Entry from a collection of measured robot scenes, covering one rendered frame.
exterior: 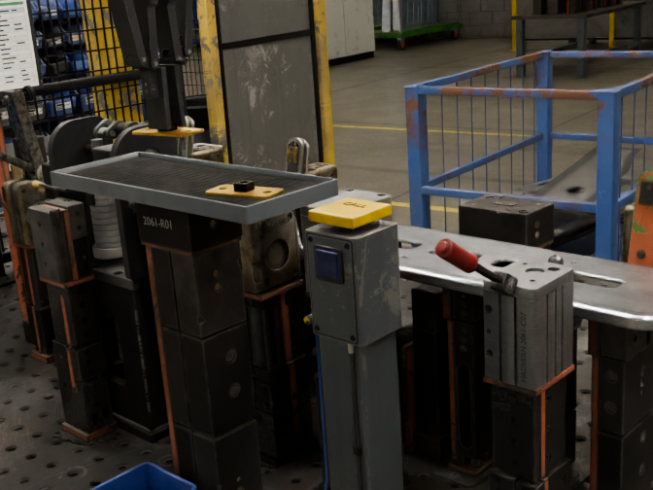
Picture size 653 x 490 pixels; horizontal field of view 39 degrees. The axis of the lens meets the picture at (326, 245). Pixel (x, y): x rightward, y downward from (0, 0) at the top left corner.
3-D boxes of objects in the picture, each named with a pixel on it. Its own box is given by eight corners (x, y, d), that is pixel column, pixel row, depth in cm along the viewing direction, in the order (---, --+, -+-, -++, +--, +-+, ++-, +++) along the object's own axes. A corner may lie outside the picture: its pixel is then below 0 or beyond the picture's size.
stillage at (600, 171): (541, 242, 459) (541, 49, 431) (707, 264, 411) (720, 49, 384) (413, 323, 369) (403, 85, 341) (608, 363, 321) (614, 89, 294)
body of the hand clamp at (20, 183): (78, 352, 180) (51, 177, 170) (47, 365, 175) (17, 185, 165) (61, 345, 184) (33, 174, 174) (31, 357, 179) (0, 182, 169)
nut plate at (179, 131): (206, 130, 106) (205, 121, 105) (184, 137, 103) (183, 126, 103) (153, 128, 110) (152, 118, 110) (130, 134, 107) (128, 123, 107)
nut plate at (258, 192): (286, 191, 99) (285, 180, 99) (266, 199, 96) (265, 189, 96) (223, 186, 104) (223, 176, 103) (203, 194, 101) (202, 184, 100)
